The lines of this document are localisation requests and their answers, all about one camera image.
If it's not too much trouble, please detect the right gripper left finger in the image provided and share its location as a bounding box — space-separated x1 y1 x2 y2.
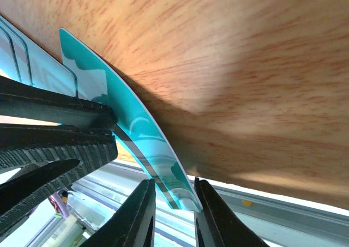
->
81 179 156 247

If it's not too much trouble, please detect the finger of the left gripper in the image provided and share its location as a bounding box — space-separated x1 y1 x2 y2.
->
1 124 118 228
1 76 116 130

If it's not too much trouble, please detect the teal card black stripe front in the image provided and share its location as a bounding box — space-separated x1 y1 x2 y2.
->
59 28 202 212

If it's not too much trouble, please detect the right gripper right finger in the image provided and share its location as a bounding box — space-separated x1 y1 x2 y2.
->
194 177 268 247

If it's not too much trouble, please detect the aluminium front rail frame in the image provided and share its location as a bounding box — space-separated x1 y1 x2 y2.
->
28 160 348 246

